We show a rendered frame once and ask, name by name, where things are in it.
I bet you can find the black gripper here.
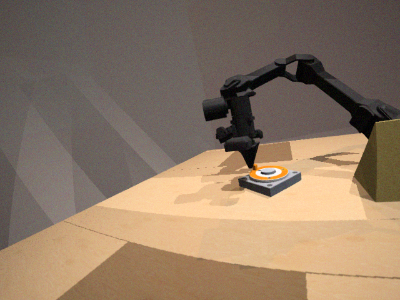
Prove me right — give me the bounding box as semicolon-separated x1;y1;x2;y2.
224;113;263;168

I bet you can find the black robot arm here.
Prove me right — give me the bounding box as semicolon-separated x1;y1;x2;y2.
202;54;400;144

